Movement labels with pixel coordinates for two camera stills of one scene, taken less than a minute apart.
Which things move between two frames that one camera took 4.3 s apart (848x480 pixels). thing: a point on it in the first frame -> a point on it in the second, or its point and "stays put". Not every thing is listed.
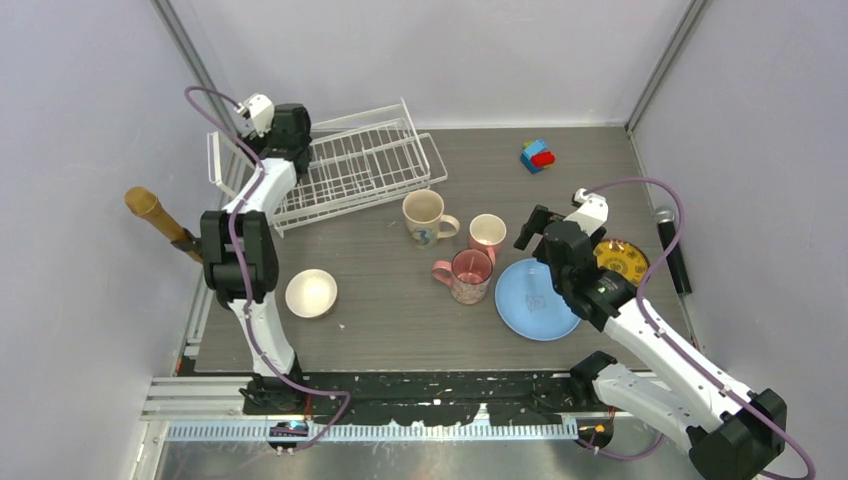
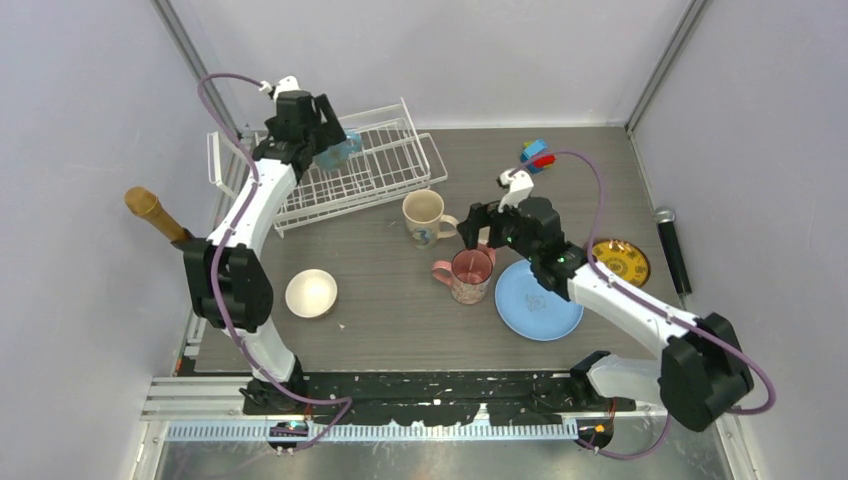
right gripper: x=539 y=218 -> x=481 y=216
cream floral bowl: x=311 y=293 stays put
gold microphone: x=143 y=203 stays put
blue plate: x=530 y=304 stays put
